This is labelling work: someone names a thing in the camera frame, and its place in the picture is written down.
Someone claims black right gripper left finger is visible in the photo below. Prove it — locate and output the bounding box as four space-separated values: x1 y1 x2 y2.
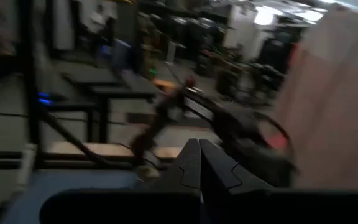
158 139 202 190

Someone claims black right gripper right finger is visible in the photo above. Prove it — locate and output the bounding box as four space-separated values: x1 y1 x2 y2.
200 139 275 192

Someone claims pink chevron cloth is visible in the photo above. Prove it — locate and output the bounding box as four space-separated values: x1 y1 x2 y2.
272 4 358 190

